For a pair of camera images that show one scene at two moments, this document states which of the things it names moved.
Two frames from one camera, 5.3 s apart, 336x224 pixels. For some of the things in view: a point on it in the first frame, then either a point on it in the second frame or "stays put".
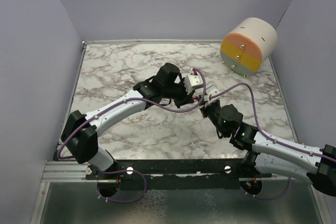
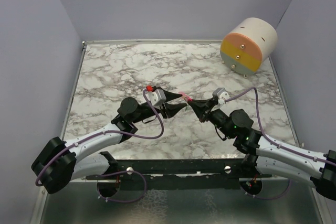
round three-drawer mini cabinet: x=251 y=42 stays put
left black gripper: x=186 y=99 -> x=170 y=109
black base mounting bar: x=215 y=174 stays put
